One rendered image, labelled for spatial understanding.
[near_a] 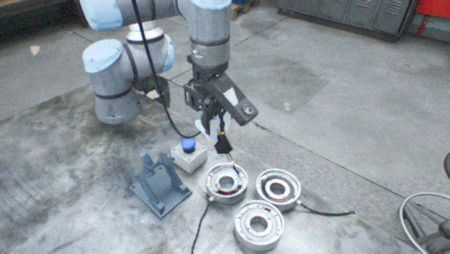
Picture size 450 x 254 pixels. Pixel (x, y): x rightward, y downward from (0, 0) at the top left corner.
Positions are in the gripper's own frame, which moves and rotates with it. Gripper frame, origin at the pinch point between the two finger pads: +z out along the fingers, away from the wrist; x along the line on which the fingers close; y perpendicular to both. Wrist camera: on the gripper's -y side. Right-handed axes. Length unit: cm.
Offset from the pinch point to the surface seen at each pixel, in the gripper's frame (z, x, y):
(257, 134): 93, -95, 52
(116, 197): 13.1, 22.5, 14.1
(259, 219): 11.4, 4.3, -16.2
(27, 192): 13, 37, 32
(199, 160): 10.8, 1.4, 6.2
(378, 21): 73, -318, 55
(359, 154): 93, -125, -11
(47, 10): 82, -91, 393
